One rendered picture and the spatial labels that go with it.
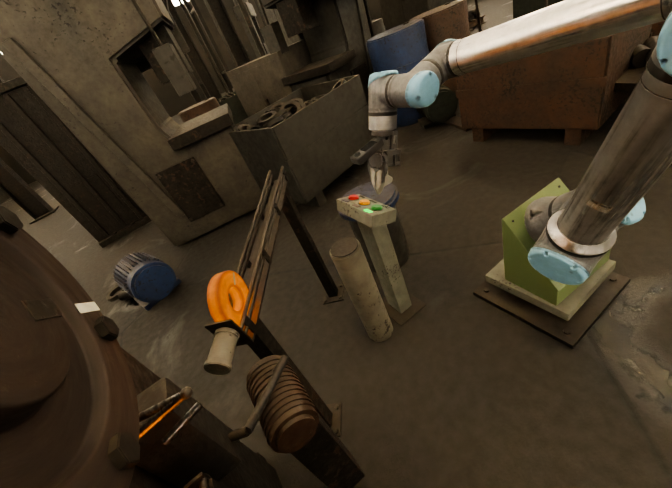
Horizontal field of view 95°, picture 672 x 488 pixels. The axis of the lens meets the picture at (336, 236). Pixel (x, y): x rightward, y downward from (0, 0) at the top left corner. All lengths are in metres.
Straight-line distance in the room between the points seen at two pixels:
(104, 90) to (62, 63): 0.25
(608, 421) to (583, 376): 0.14
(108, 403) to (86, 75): 2.74
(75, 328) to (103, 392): 0.07
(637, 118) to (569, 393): 0.88
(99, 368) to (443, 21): 3.73
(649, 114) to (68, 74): 2.96
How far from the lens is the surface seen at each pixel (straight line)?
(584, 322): 1.47
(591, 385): 1.37
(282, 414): 0.82
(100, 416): 0.32
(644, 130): 0.74
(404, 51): 3.48
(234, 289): 0.88
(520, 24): 0.91
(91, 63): 2.94
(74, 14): 2.95
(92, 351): 0.36
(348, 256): 1.10
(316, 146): 2.52
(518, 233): 1.26
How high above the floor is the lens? 1.18
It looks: 33 degrees down
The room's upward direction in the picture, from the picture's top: 24 degrees counter-clockwise
